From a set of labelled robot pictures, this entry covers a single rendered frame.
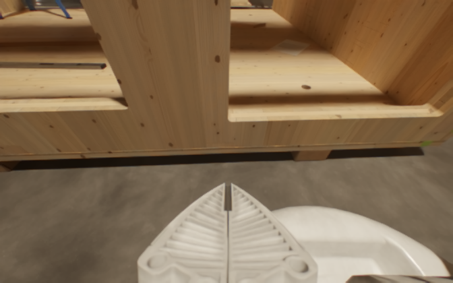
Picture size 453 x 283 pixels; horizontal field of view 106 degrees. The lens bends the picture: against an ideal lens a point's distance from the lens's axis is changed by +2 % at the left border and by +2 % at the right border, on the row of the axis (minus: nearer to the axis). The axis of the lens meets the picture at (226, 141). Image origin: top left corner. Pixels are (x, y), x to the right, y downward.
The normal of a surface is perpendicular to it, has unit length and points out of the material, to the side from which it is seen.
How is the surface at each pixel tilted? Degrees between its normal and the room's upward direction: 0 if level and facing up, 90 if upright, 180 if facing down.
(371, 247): 68
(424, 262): 0
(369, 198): 0
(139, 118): 90
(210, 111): 90
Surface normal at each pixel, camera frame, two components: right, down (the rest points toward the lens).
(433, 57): -1.00, 0.03
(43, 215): 0.01, -0.70
